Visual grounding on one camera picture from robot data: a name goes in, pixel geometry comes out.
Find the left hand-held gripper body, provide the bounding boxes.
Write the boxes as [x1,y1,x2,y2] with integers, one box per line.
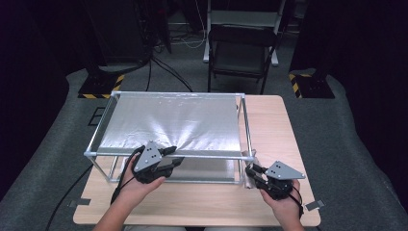
[131,141,176,185]

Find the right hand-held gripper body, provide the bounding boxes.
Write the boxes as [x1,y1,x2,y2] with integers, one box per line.
[255,160,307,202]

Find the two-tier silver metal shelf rack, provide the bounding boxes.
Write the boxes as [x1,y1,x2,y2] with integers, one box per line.
[83,90,256,186]

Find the person's right hand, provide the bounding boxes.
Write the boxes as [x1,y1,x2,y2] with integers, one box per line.
[259,179,303,223]

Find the person's left hand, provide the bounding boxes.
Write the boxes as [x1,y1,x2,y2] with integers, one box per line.
[119,155,167,210]

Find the grey tape strip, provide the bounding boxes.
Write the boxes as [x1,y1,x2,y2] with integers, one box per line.
[304,198,326,212]
[68,198,92,208]

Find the person's light trousers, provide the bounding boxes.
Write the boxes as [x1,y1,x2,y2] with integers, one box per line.
[123,225,262,231]

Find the black yellow-striped stand base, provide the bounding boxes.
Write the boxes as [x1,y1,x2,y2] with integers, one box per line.
[77,65,126,100]
[288,68,337,100]

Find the black folding chair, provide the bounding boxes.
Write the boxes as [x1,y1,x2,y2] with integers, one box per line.
[207,24,280,95]

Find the dark cabinet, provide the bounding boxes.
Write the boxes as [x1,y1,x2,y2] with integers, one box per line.
[82,0,152,65]

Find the left hand-held gripper black cable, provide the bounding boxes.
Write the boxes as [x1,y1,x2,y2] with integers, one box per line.
[110,144,146,207]

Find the hand-held gripper black cable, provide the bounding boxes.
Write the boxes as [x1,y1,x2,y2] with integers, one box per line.
[289,186,305,219]
[110,144,146,207]

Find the right hand-held gripper black cable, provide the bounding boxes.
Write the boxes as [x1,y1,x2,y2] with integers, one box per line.
[289,186,305,219]

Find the black floor cables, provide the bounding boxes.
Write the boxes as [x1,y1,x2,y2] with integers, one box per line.
[145,47,195,94]

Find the thick black cable beside table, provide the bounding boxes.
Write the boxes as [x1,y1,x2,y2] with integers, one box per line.
[45,164,94,231]

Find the white floor cable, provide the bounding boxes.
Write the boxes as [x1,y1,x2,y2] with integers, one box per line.
[177,0,207,50]

